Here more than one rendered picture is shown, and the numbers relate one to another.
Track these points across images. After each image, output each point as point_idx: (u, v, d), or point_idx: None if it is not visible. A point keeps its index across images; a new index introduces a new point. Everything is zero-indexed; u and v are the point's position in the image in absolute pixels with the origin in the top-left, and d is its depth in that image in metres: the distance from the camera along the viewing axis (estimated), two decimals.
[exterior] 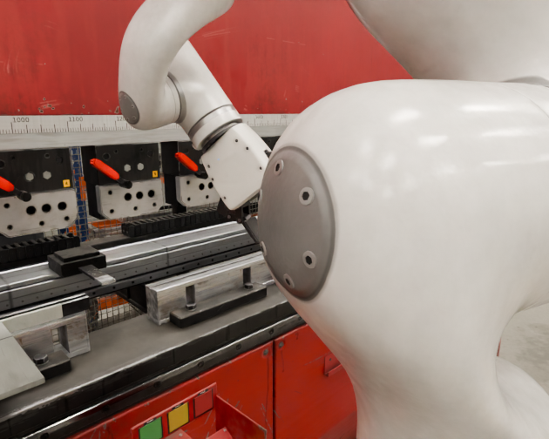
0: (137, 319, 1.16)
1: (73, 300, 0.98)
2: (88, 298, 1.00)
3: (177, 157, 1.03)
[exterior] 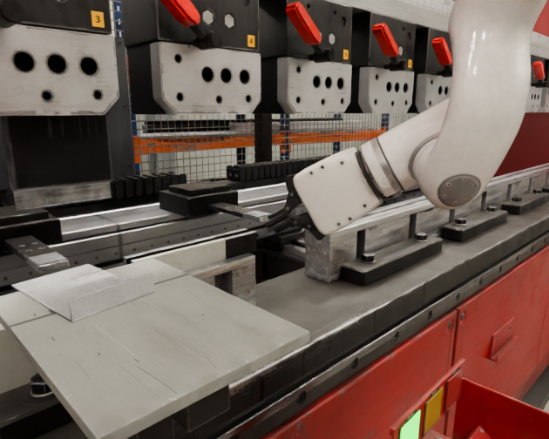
0: (290, 275, 0.83)
1: (238, 235, 0.65)
2: (255, 233, 0.67)
3: (379, 29, 0.70)
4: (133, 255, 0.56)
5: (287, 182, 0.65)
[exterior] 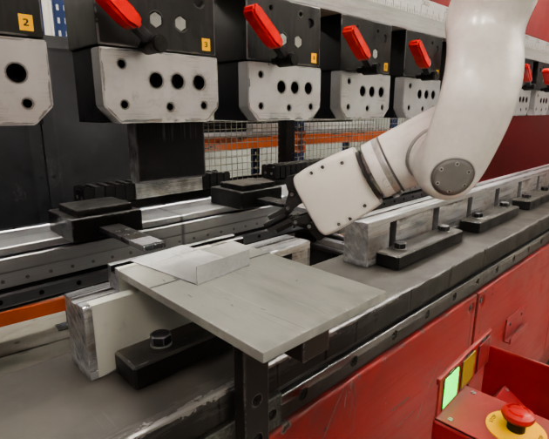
0: (331, 261, 0.94)
1: (224, 240, 0.65)
2: (242, 239, 0.67)
3: (415, 44, 0.80)
4: (118, 262, 0.56)
5: (287, 182, 0.65)
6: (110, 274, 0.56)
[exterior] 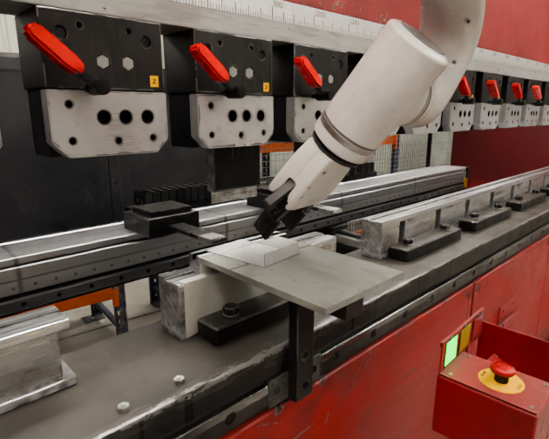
0: (349, 254, 1.11)
1: (272, 236, 0.83)
2: (285, 235, 0.84)
3: None
4: (197, 252, 0.73)
5: (270, 207, 0.59)
6: (191, 261, 0.73)
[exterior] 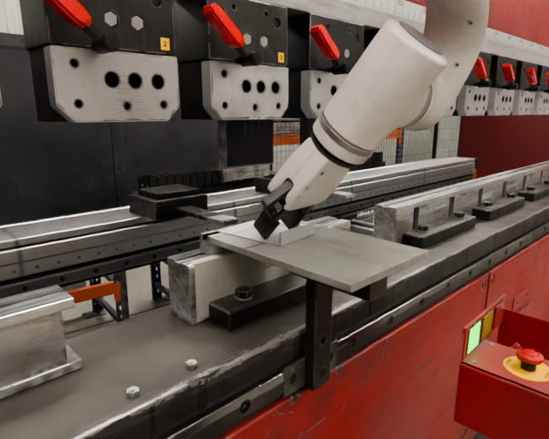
0: None
1: None
2: None
3: None
4: (207, 233, 0.70)
5: (267, 208, 0.59)
6: (201, 242, 0.69)
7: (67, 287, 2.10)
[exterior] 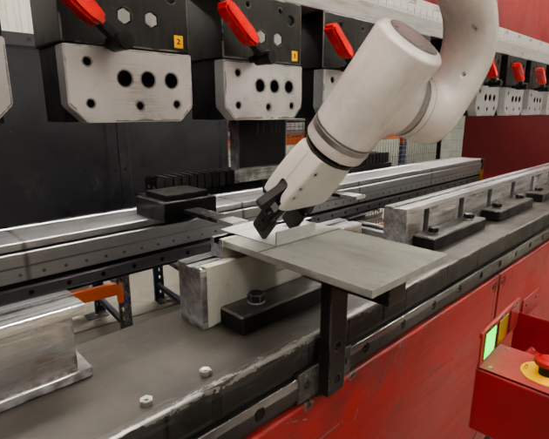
0: None
1: None
2: (310, 219, 0.79)
3: None
4: (219, 235, 0.68)
5: (262, 207, 0.59)
6: (213, 245, 0.68)
7: None
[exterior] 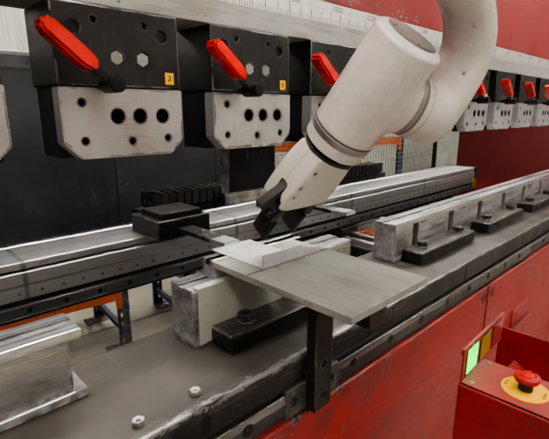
0: (362, 258, 1.08)
1: (286, 239, 0.80)
2: (300, 239, 0.82)
3: None
4: (210, 256, 0.71)
5: (262, 207, 0.59)
6: (204, 266, 0.70)
7: None
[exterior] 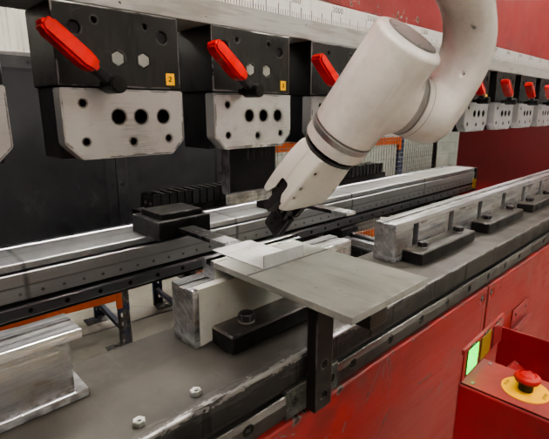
0: (362, 258, 1.09)
1: (287, 239, 0.80)
2: (300, 239, 0.82)
3: None
4: (211, 256, 0.71)
5: (271, 210, 0.61)
6: (205, 266, 0.71)
7: None
